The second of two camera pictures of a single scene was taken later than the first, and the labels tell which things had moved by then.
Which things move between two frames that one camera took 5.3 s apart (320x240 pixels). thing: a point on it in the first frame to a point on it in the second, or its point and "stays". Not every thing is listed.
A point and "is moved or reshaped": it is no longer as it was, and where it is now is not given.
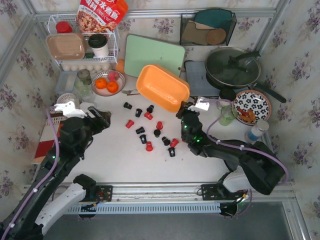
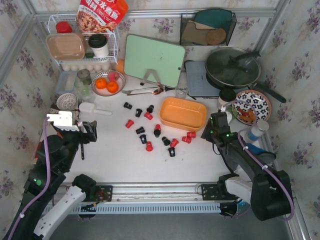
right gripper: x=186 y=110 to x=217 y=122
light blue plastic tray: x=66 y=82 stays
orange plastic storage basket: x=162 y=87 is moved or reshaped
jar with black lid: x=226 y=97 stays
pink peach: x=113 y=75 stays
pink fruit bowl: x=108 y=83 stays
